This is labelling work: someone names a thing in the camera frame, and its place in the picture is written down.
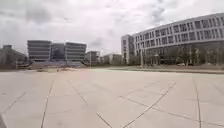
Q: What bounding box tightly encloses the long white multistorey building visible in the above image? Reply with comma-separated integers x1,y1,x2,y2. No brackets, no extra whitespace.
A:
120,12,224,66

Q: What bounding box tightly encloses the twin block grey building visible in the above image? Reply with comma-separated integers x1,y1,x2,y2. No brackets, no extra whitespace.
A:
26,39,88,65

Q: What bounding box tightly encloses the pole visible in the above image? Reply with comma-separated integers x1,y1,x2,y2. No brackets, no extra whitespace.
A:
139,49,144,69

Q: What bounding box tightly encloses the low grey building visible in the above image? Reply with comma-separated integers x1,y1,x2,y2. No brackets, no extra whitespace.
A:
0,44,28,67

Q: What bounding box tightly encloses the low pale building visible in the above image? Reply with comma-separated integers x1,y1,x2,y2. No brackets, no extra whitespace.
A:
101,53,123,66

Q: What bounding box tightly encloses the pale paved plaza ground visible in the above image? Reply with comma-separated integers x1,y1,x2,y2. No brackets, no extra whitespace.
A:
0,68,224,128

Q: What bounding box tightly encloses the grass strip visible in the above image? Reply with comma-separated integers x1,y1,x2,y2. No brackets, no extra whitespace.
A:
89,64,224,74

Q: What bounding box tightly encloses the row of trees by building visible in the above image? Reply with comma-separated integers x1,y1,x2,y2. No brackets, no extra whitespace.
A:
129,46,224,67

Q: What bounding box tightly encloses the small pale building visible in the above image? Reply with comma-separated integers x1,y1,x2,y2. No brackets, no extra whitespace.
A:
84,50,101,65

